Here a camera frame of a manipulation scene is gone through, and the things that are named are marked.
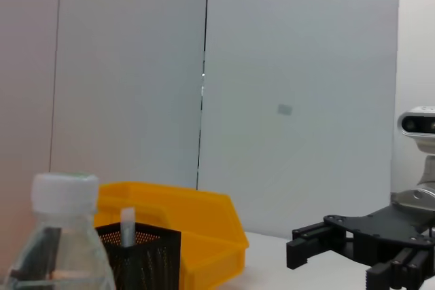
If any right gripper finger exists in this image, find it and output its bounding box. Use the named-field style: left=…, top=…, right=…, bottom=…
left=285, top=219, right=355, bottom=270
left=364, top=246, right=430, bottom=290

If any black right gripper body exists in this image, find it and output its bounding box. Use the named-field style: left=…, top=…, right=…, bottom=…
left=321, top=201, right=435, bottom=266

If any silver marker pen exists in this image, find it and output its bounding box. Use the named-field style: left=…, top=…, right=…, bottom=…
left=120, top=206, right=137, bottom=248

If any clear green-label water bottle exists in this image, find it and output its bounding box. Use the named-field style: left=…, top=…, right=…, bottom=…
left=0, top=173, right=117, bottom=290

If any black mesh pen holder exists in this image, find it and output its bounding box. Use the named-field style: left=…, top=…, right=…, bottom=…
left=94, top=222, right=182, bottom=290

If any yellow plastic bin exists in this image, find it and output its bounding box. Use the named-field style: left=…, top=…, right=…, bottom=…
left=92, top=181, right=250, bottom=290

